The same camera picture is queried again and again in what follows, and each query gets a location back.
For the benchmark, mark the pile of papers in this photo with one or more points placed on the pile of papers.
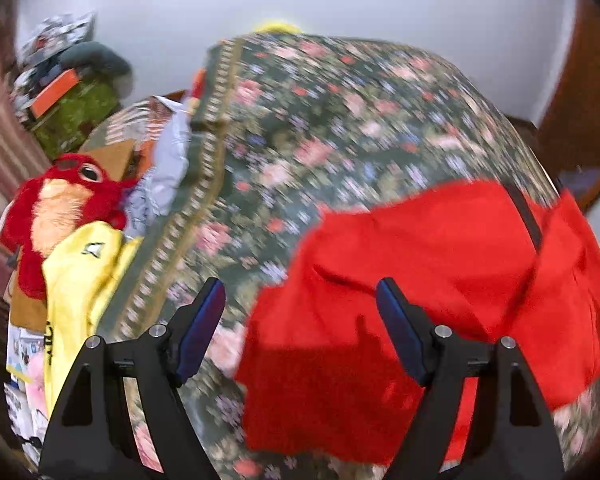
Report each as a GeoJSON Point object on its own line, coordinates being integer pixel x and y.
{"type": "Point", "coordinates": [22, 390]}

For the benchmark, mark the red plush toy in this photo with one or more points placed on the red plush toy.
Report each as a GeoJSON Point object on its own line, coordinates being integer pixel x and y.
{"type": "Point", "coordinates": [100, 200]}

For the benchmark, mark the grey-green cushion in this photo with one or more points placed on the grey-green cushion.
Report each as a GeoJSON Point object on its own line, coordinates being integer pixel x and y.
{"type": "Point", "coordinates": [100, 57]}

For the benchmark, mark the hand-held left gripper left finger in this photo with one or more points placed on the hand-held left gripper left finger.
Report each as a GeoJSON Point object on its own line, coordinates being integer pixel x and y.
{"type": "Point", "coordinates": [202, 330]}

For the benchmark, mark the striped patterned pillow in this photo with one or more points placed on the striped patterned pillow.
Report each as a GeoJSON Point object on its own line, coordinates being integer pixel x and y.
{"type": "Point", "coordinates": [130, 120]}

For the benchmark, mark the brown cardboard sheet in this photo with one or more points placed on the brown cardboard sheet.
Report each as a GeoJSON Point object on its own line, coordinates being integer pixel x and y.
{"type": "Point", "coordinates": [27, 310]}

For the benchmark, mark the silver patterned wrapped bundle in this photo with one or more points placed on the silver patterned wrapped bundle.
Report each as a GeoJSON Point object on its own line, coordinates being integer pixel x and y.
{"type": "Point", "coordinates": [55, 35]}

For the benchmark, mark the green patterned bag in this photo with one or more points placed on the green patterned bag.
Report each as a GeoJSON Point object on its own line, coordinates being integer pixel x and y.
{"type": "Point", "coordinates": [75, 115]}

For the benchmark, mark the wooden door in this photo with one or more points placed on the wooden door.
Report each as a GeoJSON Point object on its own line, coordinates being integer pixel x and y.
{"type": "Point", "coordinates": [580, 110]}

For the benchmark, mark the green floral blanket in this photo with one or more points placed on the green floral blanket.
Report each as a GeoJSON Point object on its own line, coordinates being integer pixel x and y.
{"type": "Point", "coordinates": [305, 135]}

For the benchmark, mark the pale blue checked cloth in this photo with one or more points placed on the pale blue checked cloth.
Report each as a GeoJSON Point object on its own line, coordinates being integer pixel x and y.
{"type": "Point", "coordinates": [172, 160]}

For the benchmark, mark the cardboard box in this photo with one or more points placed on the cardboard box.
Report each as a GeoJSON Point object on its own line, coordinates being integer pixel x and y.
{"type": "Point", "coordinates": [110, 160]}

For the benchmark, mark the yellow cloth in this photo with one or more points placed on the yellow cloth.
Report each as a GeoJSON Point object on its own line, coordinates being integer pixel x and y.
{"type": "Point", "coordinates": [80, 280]}

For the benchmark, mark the yellow item behind bed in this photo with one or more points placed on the yellow item behind bed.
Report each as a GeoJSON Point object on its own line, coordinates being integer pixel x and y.
{"type": "Point", "coordinates": [277, 27]}

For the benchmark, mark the orange box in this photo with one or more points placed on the orange box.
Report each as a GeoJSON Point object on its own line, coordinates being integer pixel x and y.
{"type": "Point", "coordinates": [55, 92]}

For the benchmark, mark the red garment with grey stripe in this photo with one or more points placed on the red garment with grey stripe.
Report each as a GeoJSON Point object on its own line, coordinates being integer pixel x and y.
{"type": "Point", "coordinates": [430, 260]}

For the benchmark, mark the pink striped curtain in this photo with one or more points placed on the pink striped curtain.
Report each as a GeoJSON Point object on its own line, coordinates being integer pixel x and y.
{"type": "Point", "coordinates": [5, 160]}

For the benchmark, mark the dark wooden bed frame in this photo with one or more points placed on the dark wooden bed frame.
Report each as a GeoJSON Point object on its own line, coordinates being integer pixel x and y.
{"type": "Point", "coordinates": [522, 125]}

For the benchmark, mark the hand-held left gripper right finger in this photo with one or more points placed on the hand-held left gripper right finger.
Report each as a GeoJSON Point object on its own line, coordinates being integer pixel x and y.
{"type": "Point", "coordinates": [402, 332]}

